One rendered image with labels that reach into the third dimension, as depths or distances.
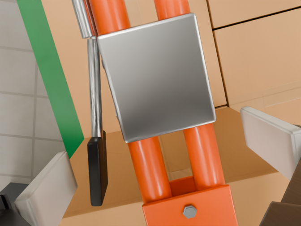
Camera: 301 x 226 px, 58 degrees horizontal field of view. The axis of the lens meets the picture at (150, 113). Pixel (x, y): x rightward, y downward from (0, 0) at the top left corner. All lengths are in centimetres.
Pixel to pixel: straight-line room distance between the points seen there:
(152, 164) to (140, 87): 5
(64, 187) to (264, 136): 13
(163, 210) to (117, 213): 17
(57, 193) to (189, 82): 10
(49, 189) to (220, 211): 11
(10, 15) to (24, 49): 15
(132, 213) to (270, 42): 58
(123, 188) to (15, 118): 106
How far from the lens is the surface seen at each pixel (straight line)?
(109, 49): 17
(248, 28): 77
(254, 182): 37
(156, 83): 17
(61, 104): 132
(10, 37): 138
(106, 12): 18
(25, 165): 146
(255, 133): 19
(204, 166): 19
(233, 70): 75
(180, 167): 42
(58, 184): 18
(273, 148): 17
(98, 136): 19
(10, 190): 144
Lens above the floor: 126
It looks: 79 degrees down
